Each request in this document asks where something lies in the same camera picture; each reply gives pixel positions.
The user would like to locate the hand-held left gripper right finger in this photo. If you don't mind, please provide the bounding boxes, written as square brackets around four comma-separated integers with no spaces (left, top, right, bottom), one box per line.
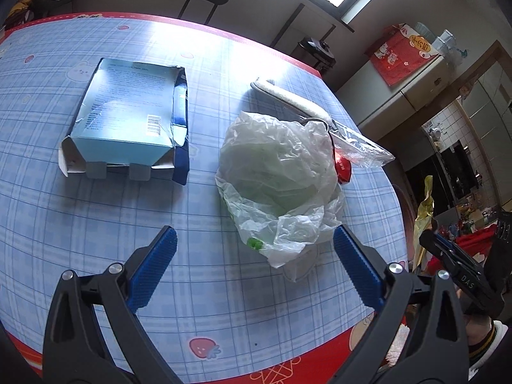
[330,224,470,384]

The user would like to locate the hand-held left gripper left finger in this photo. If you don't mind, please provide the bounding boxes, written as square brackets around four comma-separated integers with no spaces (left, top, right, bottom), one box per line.
[43,225,180,384]

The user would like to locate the gold foil wrapper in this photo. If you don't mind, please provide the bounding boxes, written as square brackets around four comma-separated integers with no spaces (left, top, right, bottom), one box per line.
[414,175,437,273]

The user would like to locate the red foil wrapper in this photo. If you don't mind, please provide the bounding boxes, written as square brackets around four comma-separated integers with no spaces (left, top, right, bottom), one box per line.
[333,144,353,187]

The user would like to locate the translucent plastic bag green print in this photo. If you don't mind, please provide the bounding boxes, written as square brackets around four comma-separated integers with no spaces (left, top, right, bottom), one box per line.
[215,111,345,283]

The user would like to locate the blue cardboard box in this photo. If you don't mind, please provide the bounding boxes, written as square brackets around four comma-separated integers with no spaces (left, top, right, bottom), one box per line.
[60,58,190,187]

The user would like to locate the person's right forearm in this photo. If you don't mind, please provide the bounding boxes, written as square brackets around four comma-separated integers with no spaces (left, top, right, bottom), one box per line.
[464,314,512,372]

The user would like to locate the black oven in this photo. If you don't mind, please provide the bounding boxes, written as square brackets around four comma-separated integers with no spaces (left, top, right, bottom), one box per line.
[404,140,484,217]

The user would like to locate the clear plastic wrapper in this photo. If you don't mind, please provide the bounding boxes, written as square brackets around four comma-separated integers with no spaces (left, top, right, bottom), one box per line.
[326,118,395,169]

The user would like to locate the white fridge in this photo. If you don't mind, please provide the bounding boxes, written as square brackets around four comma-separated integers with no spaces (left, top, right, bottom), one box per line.
[336,28,478,140]

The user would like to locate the red printed cloth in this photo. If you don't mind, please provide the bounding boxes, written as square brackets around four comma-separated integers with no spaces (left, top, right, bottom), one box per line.
[365,24,435,86]

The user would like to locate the white storage boxes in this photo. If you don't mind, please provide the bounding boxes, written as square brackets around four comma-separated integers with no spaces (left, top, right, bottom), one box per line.
[434,30,457,54]

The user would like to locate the yellow snack bags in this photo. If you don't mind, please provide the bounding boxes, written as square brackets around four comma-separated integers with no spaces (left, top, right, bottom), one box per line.
[8,0,36,20]

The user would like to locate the kitchen wall cabinets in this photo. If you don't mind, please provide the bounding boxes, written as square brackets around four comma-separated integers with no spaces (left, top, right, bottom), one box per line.
[472,64,512,129]

